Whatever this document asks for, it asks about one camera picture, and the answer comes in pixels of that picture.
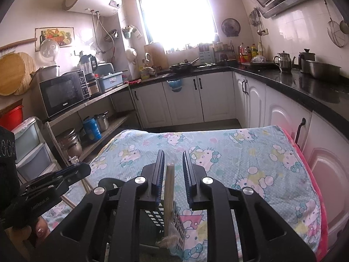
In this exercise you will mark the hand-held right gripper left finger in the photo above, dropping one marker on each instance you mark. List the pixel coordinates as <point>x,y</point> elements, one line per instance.
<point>159,180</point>

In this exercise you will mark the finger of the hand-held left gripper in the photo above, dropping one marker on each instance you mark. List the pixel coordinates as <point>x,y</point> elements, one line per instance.
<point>80,176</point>
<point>66,170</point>

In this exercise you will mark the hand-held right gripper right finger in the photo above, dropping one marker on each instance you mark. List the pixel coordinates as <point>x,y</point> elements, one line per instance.
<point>189,180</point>

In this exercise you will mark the wooden chopstick pair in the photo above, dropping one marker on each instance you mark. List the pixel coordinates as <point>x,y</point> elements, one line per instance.
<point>169,191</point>

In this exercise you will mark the dark green plastic utensil basket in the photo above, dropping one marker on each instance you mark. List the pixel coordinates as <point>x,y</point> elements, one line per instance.
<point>178,223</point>

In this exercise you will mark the person's left hand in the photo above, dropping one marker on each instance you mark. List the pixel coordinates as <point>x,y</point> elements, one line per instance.
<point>41,230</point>

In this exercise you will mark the large steel pot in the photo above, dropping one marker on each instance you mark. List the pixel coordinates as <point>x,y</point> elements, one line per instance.
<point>69,142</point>

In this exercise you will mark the pastel plastic drawer unit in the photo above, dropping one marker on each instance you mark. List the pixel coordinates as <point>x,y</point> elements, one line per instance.
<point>30,144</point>

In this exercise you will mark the blue canister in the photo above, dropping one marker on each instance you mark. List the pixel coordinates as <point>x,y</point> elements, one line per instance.
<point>92,129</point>

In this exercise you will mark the small steel pot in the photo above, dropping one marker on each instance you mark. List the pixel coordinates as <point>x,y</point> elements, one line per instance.
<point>102,121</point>

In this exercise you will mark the cartoon printed bed sheet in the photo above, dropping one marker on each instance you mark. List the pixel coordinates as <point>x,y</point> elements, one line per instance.
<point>245,155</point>

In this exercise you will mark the red plastic bucket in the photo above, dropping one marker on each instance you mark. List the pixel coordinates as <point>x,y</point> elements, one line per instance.
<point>11,118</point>

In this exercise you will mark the black microwave oven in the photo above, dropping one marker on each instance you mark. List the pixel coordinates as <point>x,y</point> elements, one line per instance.
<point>62,94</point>

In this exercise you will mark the brown woven basket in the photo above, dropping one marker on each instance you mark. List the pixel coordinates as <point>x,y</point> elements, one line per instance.
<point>9,106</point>

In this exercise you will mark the metal shelf rack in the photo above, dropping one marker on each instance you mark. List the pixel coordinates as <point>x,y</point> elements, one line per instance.
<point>109,94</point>

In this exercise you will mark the blue plastic bag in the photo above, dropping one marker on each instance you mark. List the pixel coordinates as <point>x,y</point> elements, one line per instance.
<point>175,85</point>

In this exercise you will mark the blue-grey plastic tray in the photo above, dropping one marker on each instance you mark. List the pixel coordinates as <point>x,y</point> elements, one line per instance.
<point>110,82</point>

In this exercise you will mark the countertop blender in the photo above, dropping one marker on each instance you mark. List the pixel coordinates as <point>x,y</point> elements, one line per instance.
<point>88,71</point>

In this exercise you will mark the round woven bamboo tray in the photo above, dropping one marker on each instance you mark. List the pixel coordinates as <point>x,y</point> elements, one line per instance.
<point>30,71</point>

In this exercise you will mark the grey kitchen appliance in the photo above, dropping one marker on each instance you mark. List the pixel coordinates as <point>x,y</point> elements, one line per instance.
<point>105,68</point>

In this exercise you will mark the round wooden board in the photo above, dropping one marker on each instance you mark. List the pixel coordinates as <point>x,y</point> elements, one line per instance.
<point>11,73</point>

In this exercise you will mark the small toy figurine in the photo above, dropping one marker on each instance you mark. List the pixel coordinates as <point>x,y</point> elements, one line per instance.
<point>147,68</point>

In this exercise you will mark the black frying pan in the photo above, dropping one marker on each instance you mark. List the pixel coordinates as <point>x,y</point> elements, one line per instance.
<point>182,67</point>

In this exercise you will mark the beige cutting board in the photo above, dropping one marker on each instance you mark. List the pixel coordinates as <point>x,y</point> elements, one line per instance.
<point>156,56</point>

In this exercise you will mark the light blue drawer organizer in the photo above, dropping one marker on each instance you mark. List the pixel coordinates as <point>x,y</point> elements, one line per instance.
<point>205,56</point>

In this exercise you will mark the spice jar rack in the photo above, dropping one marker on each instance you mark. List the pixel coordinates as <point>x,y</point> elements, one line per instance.
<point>223,54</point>

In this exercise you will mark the wooden rolling pin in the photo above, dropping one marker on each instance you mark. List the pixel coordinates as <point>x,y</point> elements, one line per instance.
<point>16,43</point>

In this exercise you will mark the pink fleece blanket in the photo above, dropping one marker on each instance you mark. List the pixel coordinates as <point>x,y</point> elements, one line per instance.
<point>323,210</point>

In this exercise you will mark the group of condiment bottles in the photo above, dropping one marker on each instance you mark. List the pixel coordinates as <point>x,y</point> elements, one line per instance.
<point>249,54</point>

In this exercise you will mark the black kitchen countertop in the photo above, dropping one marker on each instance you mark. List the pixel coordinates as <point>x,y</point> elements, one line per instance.
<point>300,84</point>

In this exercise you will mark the steel kettle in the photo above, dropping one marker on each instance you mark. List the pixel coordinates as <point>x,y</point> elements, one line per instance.
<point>285,61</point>

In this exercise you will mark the kitchen window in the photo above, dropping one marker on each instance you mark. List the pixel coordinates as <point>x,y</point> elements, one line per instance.
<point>177,13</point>

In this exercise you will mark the dark lidded pot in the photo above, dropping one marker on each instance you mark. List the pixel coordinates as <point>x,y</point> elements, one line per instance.
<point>305,58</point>

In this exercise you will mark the small cluster of hanging tools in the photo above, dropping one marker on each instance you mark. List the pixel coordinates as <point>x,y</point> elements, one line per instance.
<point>256,19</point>

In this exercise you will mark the wide steel pan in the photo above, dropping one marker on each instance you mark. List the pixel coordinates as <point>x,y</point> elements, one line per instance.
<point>324,69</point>

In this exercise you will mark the white round wall object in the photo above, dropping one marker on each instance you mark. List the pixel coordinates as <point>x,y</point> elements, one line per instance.
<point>131,56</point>

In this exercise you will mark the fruit wall poster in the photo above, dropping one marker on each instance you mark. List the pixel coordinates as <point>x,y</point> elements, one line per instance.
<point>54,36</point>

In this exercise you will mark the steel wall bowl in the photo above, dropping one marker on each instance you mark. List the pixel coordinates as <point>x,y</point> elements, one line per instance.
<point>111,35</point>

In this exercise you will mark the green wall holder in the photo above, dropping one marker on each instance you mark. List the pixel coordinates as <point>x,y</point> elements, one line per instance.
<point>129,32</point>

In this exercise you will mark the dark round wall fan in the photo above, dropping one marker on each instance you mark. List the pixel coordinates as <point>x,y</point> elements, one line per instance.
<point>231,27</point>

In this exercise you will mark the wall outlet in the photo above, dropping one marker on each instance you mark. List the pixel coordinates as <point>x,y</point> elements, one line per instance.
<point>263,32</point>

